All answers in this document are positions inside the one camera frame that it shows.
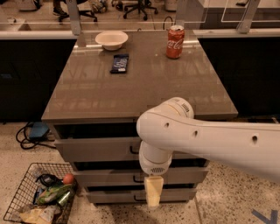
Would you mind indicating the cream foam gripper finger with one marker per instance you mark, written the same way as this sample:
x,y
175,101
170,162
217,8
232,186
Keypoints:
x,y
153,186

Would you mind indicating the grey top drawer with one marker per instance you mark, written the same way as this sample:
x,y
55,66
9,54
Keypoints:
x,y
98,142

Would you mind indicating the grey drawer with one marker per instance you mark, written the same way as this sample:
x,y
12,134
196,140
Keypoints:
x,y
119,194
129,173
98,142

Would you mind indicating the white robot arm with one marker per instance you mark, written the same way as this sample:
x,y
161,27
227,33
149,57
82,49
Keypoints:
x,y
251,147

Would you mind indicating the grey middle drawer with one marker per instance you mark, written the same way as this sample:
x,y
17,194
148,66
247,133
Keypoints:
x,y
129,173

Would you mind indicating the grey bottom drawer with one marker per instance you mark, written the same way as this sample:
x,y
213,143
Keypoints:
x,y
119,194

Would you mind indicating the grey drawer cabinet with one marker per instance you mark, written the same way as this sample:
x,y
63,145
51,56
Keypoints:
x,y
87,92

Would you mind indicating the orange ball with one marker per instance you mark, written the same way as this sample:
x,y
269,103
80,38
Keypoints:
x,y
68,179

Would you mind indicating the green snack bag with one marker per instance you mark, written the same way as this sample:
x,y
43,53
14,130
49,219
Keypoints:
x,y
52,193

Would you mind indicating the yellow snack bag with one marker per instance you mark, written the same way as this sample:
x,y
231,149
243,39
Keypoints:
x,y
40,215

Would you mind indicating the dark blue chocolate bar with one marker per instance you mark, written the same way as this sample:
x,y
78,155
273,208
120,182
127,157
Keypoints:
x,y
120,64

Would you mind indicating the blue foot pedal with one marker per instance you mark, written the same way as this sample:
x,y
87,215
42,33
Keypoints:
x,y
38,130

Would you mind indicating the red coca-cola can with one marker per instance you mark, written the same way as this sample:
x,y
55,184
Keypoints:
x,y
176,36

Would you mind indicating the white paper bowl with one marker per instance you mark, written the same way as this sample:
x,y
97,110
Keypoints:
x,y
111,40

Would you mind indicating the black office chair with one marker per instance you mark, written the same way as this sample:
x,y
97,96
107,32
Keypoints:
x,y
140,6
72,5

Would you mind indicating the black office chair left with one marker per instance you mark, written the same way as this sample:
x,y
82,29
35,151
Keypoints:
x,y
72,5

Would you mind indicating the black wire basket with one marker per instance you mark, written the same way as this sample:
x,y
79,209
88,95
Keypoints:
x,y
39,177

